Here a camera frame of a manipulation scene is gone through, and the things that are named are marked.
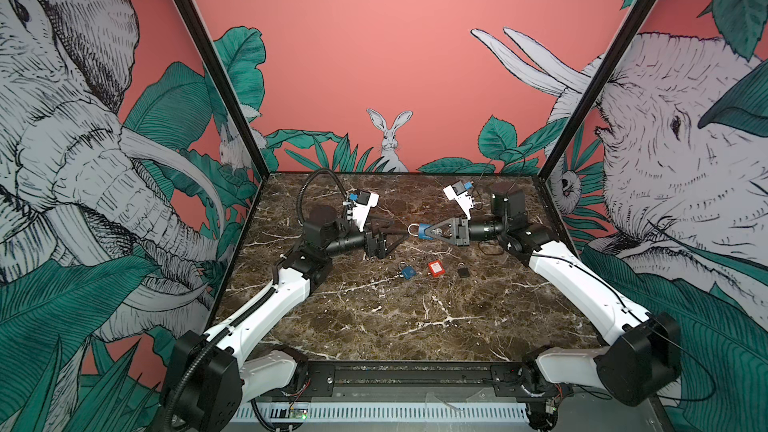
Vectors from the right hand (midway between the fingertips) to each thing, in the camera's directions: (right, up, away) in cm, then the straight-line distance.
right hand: (428, 233), depth 67 cm
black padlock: (+15, -15, +28) cm, 35 cm away
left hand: (-6, +1, +1) cm, 6 cm away
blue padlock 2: (-3, -15, +26) cm, 30 cm away
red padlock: (+6, -14, +26) cm, 30 cm away
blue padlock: (-2, 0, +1) cm, 2 cm away
